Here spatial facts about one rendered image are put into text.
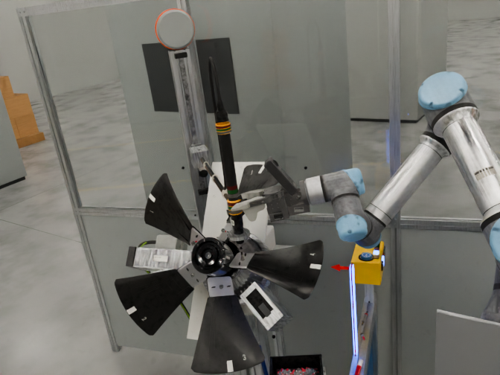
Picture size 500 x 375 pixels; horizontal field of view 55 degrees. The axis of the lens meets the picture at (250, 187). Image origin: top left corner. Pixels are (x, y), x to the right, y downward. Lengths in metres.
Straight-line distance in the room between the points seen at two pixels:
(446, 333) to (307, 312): 1.37
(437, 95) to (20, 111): 8.71
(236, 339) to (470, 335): 0.69
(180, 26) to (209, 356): 1.25
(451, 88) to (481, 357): 0.63
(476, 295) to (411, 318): 0.31
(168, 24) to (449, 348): 1.51
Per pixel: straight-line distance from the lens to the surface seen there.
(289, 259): 1.51
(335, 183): 1.29
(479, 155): 1.22
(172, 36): 2.03
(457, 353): 1.26
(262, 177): 1.59
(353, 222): 1.24
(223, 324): 1.54
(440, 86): 1.31
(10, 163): 7.23
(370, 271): 1.73
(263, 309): 1.61
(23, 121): 9.58
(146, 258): 1.83
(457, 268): 2.28
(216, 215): 1.87
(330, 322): 2.52
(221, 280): 1.58
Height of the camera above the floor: 1.96
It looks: 21 degrees down
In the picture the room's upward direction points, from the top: 7 degrees counter-clockwise
